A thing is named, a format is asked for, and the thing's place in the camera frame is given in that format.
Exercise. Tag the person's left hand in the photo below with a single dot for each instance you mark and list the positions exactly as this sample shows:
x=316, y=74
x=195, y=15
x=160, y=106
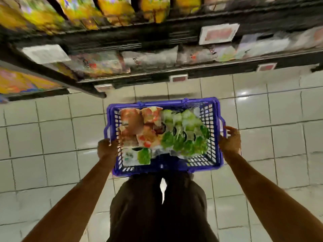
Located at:
x=107, y=154

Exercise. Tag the blue plastic shopping basket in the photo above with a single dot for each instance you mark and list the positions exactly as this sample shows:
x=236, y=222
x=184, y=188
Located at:
x=166, y=169

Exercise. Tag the person's dark trousers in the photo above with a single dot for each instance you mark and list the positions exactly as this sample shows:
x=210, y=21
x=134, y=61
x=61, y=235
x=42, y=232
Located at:
x=141, y=214

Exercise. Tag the row of clear bags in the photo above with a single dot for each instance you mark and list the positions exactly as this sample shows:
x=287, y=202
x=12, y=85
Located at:
x=151, y=59

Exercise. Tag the row of yellow bags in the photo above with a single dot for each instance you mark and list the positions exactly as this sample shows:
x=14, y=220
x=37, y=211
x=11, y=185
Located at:
x=25, y=82

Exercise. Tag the row of small multicolour pouches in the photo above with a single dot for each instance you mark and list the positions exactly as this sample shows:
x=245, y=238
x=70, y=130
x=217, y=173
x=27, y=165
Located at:
x=75, y=10

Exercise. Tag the person's left forearm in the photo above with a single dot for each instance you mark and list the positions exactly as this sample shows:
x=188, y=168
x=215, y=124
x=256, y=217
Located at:
x=70, y=209

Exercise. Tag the black metal store shelf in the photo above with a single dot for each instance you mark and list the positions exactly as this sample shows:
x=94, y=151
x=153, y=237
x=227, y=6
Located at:
x=151, y=35

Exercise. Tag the white price tag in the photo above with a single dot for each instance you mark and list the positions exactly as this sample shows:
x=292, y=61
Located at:
x=46, y=54

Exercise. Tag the person's right forearm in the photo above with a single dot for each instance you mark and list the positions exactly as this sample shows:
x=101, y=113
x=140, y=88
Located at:
x=277, y=204

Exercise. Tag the person's right hand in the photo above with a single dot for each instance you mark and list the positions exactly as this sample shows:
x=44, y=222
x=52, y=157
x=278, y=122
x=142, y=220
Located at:
x=230, y=143

